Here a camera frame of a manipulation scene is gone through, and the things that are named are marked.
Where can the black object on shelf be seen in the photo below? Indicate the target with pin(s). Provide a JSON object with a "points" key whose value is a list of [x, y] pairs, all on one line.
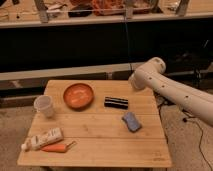
{"points": [[82, 10]]}

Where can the clear plastic cup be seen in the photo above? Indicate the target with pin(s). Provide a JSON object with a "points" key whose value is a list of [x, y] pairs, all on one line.
{"points": [[44, 105]]}

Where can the metal shelf rack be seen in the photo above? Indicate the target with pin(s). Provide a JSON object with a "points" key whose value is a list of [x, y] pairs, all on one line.
{"points": [[41, 13]]}

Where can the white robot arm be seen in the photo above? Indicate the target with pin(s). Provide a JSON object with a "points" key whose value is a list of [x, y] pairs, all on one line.
{"points": [[197, 102]]}

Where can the orange toy carrot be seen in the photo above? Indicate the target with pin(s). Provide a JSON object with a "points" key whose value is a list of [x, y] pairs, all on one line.
{"points": [[58, 148]]}

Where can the red object on shelf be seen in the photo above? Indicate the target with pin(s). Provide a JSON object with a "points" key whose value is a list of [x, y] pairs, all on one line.
{"points": [[107, 7]]}

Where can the blue sponge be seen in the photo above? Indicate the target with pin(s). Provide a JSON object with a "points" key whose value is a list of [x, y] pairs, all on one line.
{"points": [[131, 122]]}

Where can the white tube with cap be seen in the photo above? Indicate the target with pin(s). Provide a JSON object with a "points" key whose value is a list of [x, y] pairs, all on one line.
{"points": [[38, 141]]}

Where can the orange bowl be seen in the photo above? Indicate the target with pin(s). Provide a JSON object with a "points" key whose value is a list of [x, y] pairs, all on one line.
{"points": [[78, 96]]}

